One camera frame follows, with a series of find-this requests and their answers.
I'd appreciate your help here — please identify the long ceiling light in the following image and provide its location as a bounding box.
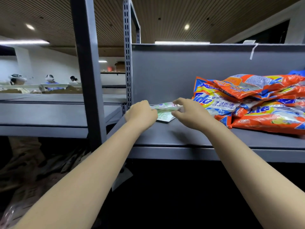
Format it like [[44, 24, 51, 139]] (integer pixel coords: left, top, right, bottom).
[[0, 40, 50, 45], [155, 41, 211, 45]]

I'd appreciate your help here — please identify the white paper label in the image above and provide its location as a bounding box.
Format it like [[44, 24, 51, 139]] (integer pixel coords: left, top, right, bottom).
[[112, 163, 133, 191]]

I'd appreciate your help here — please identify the white green plastic packet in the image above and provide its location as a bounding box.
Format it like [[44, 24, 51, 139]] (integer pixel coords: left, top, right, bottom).
[[150, 102, 184, 123]]

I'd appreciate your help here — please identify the person's left forearm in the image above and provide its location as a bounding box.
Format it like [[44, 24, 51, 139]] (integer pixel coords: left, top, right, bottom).
[[13, 121, 153, 229]]

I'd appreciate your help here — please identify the person's right forearm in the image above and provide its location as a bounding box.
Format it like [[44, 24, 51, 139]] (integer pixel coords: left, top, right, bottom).
[[205, 125, 305, 229]]

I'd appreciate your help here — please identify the grey metal shelf rack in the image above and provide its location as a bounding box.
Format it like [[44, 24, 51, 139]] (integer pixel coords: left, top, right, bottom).
[[107, 0, 305, 164], [0, 0, 127, 152]]

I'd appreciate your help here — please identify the person's right hand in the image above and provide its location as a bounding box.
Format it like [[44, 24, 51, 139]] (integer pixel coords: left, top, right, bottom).
[[171, 98, 216, 132]]

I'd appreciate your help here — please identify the heap of brown packets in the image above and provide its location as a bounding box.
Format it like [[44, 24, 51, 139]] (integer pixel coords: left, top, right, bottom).
[[0, 137, 96, 229]]

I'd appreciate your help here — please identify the person's left hand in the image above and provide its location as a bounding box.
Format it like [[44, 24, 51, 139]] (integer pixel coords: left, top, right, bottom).
[[124, 100, 158, 131]]

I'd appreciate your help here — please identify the orange detergent powder bag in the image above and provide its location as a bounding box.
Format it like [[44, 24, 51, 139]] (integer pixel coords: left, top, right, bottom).
[[192, 77, 241, 128], [213, 74, 305, 100], [250, 85, 305, 104], [231, 102, 305, 137]]

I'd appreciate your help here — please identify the long work table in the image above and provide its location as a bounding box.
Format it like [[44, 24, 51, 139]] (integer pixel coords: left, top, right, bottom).
[[0, 83, 82, 94]]

